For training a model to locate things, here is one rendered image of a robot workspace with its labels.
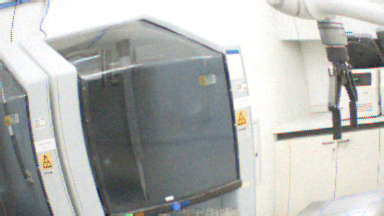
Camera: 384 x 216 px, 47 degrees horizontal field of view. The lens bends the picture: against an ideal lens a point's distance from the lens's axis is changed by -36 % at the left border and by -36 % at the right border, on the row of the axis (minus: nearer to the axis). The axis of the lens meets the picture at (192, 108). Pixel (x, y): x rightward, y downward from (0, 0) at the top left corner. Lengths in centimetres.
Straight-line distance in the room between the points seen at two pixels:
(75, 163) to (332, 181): 258
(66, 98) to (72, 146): 14
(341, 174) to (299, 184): 47
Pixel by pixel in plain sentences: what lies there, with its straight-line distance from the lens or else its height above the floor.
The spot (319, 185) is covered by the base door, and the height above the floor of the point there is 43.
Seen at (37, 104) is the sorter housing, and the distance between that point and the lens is 152.
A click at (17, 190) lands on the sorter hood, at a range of 145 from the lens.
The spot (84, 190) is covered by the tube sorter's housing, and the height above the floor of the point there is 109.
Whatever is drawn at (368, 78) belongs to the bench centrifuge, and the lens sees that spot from 363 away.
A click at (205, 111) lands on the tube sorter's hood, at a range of 195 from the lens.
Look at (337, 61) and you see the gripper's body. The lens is 123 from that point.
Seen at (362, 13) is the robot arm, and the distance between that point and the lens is 106.
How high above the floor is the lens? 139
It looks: 4 degrees down
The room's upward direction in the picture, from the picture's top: 8 degrees counter-clockwise
